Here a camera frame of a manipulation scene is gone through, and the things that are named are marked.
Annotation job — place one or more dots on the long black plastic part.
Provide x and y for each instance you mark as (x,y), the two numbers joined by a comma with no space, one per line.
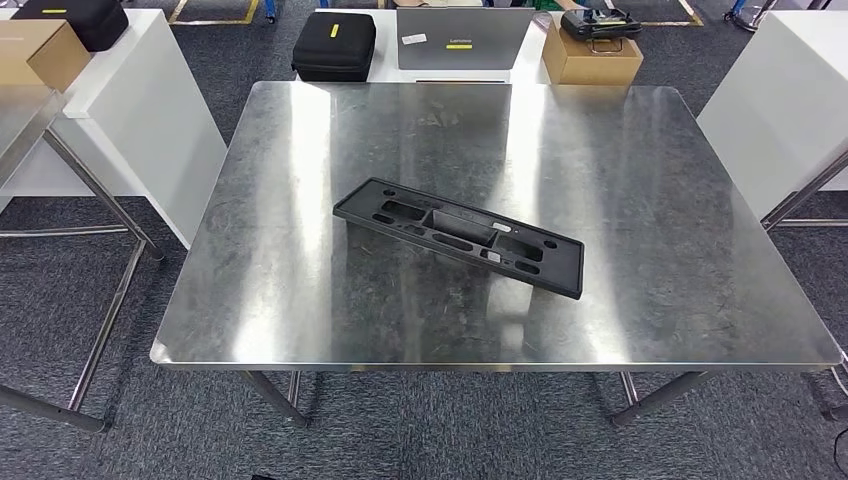
(560,265)

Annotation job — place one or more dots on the stainless steel workbench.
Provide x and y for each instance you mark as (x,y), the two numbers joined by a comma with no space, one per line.
(802,195)
(662,265)
(16,119)

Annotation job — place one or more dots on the blue metal shelf rack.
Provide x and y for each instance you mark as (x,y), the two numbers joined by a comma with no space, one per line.
(270,10)

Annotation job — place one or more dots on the dark grey pad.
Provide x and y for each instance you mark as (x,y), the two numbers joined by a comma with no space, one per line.
(464,58)

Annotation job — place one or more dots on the black carry case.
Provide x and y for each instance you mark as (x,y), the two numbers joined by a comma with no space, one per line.
(331,53)

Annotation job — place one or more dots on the cardboard box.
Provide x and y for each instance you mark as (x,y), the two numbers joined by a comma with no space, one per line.
(586,66)
(30,53)

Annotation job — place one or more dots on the chrome stanchion base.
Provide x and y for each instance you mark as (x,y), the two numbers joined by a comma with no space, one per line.
(752,16)

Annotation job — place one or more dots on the black bag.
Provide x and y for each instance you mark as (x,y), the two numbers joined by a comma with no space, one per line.
(89,20)

